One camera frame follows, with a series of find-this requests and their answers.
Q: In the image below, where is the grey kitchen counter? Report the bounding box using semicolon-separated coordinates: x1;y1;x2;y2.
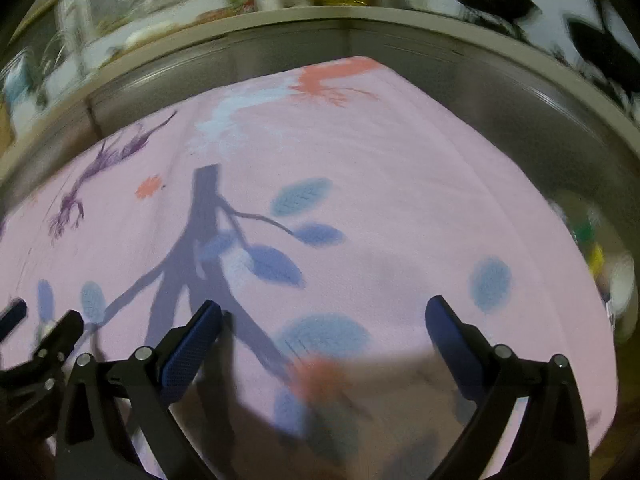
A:
0;2;640;241

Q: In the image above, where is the pink floral blanket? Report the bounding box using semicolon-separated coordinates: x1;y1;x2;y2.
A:
0;56;616;480

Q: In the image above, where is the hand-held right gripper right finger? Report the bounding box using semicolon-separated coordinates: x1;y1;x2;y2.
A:
425;295;592;480

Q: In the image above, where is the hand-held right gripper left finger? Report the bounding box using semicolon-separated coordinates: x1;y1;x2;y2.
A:
55;300;223;480

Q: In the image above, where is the black pan with wooden handle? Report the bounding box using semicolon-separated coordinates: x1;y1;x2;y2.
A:
567;10;640;108

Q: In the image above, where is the trash bin with white bag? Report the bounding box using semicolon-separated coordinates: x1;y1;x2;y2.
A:
547;195;640;346

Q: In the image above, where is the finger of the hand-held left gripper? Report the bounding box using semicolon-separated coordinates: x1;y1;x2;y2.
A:
35;310;85;370
0;297;29;344

